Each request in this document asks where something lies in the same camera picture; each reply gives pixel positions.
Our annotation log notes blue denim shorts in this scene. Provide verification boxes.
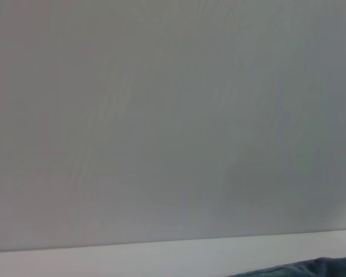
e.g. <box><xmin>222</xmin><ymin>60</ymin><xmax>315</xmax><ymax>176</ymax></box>
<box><xmin>225</xmin><ymin>256</ymin><xmax>346</xmax><ymax>277</ymax></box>

